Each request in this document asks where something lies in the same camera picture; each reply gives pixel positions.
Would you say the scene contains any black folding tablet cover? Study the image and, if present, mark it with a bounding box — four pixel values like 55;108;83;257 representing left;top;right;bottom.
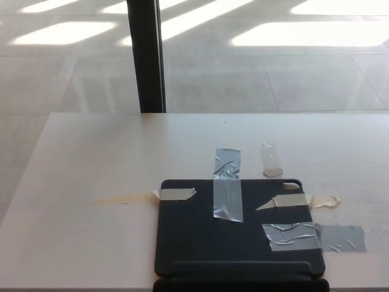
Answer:
152;178;331;292

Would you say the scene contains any short beige masking tape strip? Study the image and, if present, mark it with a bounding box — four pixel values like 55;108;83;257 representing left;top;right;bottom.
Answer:
86;187;197;206

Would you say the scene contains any clear tape piece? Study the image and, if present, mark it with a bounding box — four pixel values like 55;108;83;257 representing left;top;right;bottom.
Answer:
260;141;284;178

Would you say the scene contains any black vertical pillar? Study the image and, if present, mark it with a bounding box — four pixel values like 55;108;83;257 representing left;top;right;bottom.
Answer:
126;0;167;114

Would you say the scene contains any pointed beige masking tape strip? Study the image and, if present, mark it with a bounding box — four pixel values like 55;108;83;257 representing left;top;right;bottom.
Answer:
255;193;342;211

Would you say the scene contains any long grey duct tape strip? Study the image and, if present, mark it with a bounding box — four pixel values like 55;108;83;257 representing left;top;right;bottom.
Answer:
213;147;244;223

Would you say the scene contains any wide grey duct tape strip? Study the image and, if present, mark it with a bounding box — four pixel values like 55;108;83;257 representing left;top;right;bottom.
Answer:
261;222;368;253

